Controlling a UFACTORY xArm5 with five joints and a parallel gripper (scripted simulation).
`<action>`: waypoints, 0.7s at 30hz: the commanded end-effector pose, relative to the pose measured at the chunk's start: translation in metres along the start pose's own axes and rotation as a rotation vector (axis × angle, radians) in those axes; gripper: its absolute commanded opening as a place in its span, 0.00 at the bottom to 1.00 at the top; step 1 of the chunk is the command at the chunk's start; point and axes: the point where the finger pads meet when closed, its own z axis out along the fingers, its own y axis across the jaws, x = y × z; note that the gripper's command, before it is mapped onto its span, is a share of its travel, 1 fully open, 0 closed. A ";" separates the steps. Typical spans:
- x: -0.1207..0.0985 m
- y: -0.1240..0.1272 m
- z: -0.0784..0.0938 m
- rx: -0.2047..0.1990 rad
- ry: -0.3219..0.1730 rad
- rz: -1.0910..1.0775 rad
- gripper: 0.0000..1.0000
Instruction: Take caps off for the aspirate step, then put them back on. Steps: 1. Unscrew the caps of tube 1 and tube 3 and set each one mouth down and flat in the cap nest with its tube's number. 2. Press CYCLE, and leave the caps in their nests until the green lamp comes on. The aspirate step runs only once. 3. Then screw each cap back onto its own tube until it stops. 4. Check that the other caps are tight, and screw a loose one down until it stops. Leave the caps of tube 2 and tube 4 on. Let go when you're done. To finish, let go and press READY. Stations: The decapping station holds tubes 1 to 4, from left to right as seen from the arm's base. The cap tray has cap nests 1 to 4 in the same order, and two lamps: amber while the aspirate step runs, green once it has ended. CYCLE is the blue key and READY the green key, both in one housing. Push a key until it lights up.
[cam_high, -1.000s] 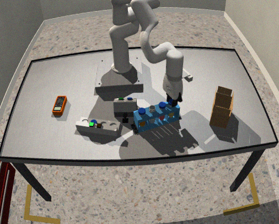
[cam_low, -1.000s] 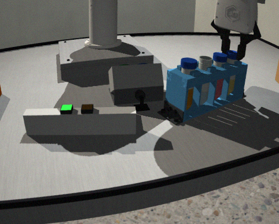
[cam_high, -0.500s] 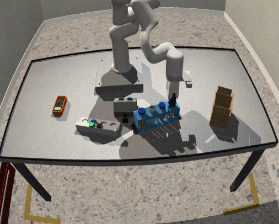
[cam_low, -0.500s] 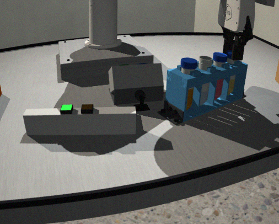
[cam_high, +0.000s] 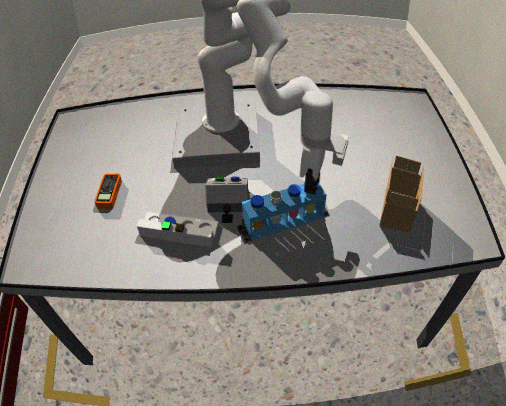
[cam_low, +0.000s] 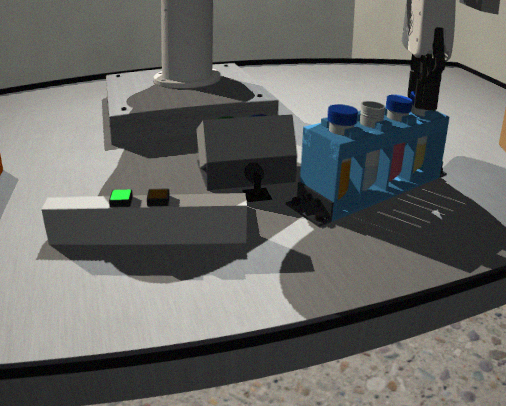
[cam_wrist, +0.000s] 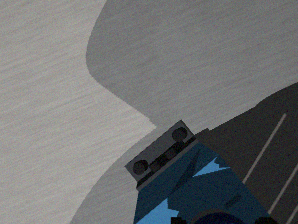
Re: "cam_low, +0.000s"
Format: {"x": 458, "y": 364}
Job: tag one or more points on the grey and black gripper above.
{"x": 427, "y": 24}

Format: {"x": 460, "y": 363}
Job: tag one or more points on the blue tube rack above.
{"x": 323, "y": 152}

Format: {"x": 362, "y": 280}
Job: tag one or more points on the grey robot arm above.
{"x": 187, "y": 41}

